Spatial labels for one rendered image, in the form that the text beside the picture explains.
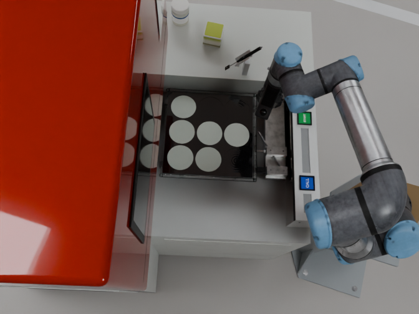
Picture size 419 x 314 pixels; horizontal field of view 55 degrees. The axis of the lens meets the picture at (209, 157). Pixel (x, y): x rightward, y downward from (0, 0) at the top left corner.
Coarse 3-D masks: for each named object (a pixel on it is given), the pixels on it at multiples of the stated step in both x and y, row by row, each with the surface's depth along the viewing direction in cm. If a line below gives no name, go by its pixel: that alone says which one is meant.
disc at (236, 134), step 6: (228, 126) 161; (234, 126) 161; (240, 126) 161; (228, 132) 160; (234, 132) 160; (240, 132) 161; (246, 132) 161; (228, 138) 159; (234, 138) 160; (240, 138) 160; (246, 138) 160; (234, 144) 159; (240, 144) 159
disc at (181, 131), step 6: (180, 120) 161; (174, 126) 160; (180, 126) 160; (186, 126) 160; (192, 126) 160; (174, 132) 159; (180, 132) 159; (186, 132) 159; (192, 132) 159; (174, 138) 158; (180, 138) 158; (186, 138) 158; (192, 138) 159
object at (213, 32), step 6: (210, 24) 160; (216, 24) 160; (222, 24) 161; (210, 30) 159; (216, 30) 160; (222, 30) 160; (204, 36) 159; (210, 36) 159; (216, 36) 159; (222, 36) 159; (204, 42) 163; (210, 42) 162; (216, 42) 161
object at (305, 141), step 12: (312, 108) 159; (312, 120) 157; (300, 132) 156; (312, 132) 156; (300, 144) 154; (312, 144) 154; (300, 156) 152; (312, 156) 153; (300, 168) 151; (312, 168) 151; (300, 192) 148; (312, 192) 148; (300, 204) 146; (300, 216) 145
